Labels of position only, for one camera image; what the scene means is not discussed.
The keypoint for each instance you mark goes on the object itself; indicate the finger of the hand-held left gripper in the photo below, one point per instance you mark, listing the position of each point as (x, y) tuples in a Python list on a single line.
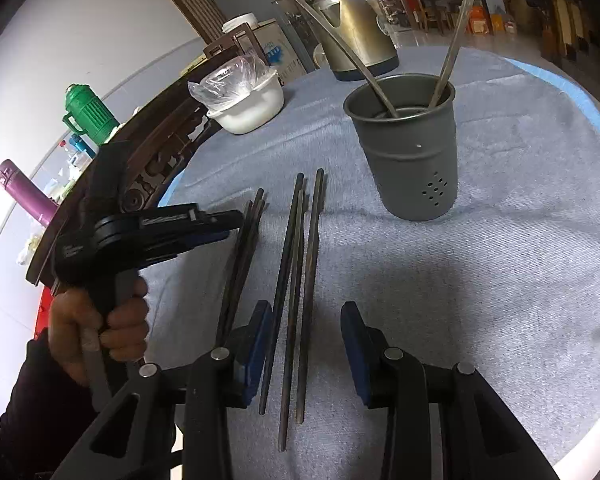
[(190, 217), (205, 237)]

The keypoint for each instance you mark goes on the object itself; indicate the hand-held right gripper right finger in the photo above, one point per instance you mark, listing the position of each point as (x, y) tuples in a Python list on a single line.
[(352, 345)]

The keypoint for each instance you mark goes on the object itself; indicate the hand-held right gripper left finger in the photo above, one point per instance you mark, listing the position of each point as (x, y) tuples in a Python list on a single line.
[(260, 345)]

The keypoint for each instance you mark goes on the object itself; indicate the dark metal chopstick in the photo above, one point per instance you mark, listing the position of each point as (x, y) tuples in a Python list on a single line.
[(285, 280), (231, 270), (292, 330), (243, 270), (311, 285), (250, 270)]

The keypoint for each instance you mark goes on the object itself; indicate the grey metal utensil holder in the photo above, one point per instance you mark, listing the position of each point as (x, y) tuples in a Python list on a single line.
[(405, 160)]

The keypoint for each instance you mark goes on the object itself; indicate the person's left forearm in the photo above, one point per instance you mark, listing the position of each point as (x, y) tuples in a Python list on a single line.
[(35, 410)]

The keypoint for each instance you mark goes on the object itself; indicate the person's left hand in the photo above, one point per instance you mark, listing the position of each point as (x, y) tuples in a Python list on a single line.
[(125, 325)]

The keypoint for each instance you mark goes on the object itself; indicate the dark carved wooden sideboard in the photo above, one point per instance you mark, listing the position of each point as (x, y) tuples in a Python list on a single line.
[(145, 160)]

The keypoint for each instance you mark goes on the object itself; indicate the purple bottle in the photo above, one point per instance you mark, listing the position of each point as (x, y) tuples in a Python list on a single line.
[(25, 195)]

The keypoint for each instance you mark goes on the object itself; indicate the white bowl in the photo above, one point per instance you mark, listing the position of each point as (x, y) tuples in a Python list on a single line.
[(250, 112)]

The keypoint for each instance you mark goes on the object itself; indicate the green thermos flask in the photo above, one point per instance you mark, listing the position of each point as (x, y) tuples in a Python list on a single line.
[(92, 115)]

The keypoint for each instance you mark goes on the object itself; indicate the clear plastic bag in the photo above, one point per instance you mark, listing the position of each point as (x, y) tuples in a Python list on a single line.
[(230, 82)]

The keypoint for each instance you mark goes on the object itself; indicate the grey table cloth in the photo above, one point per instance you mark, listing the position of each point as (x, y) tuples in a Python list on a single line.
[(480, 285)]

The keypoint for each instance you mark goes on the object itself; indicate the dark wooden chair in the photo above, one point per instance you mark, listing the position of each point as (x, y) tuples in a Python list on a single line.
[(230, 45)]

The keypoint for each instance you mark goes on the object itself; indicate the white rice cooker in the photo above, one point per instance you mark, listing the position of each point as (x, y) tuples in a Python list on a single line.
[(240, 22)]

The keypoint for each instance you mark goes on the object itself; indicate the chopstick in cup left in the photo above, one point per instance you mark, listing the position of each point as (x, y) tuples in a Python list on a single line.
[(350, 55)]

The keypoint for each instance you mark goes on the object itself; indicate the brass-coloured electric kettle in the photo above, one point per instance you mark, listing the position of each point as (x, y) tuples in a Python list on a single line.
[(355, 30)]

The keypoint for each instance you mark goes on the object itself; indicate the long metal utensil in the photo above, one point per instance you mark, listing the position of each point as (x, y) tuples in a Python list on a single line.
[(452, 55)]

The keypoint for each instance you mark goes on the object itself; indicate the light blue table cover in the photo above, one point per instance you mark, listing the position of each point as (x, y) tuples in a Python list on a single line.
[(580, 95)]

